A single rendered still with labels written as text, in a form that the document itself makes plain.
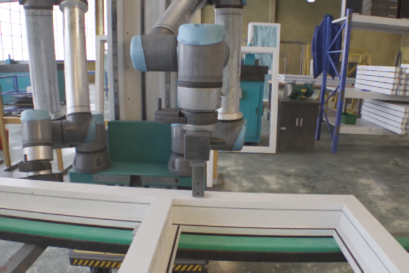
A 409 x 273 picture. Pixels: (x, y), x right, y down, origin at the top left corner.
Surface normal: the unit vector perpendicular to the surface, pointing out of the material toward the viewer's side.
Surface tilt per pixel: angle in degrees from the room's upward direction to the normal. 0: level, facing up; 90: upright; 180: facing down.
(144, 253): 0
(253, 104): 90
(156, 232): 0
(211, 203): 90
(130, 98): 90
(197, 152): 90
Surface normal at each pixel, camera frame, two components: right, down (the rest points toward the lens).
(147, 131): 0.00, 0.25
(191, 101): -0.29, 0.24
